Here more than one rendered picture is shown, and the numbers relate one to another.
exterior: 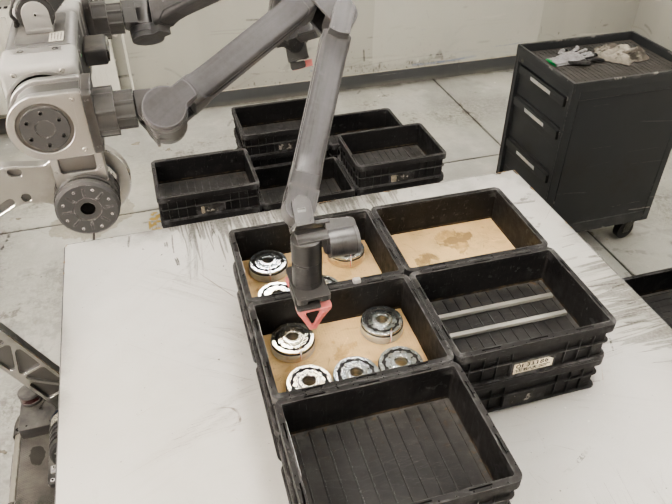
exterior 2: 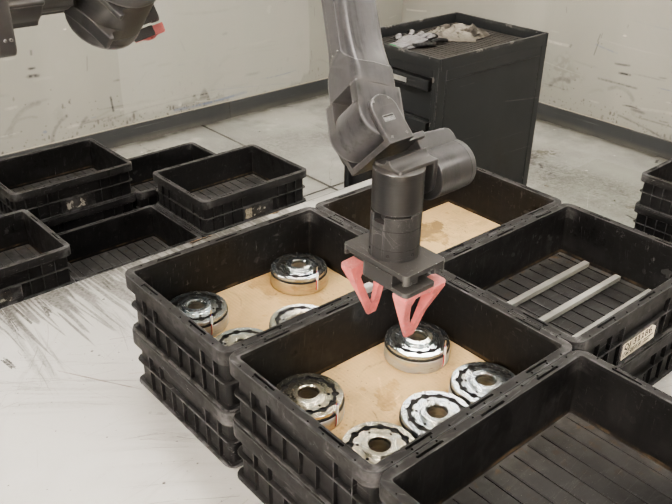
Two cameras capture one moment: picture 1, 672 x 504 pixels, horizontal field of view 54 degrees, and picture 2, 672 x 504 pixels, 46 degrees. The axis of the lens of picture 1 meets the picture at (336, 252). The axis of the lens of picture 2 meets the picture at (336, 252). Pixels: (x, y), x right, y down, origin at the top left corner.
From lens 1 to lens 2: 66 cm
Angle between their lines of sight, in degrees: 23
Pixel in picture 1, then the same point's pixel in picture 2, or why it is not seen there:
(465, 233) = (432, 223)
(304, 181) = (375, 75)
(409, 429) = (555, 469)
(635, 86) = (495, 59)
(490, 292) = (515, 278)
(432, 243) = not seen: hidden behind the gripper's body
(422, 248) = not seen: hidden behind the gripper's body
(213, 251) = (63, 335)
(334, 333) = (355, 377)
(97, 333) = not seen: outside the picture
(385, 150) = (216, 186)
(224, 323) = (141, 428)
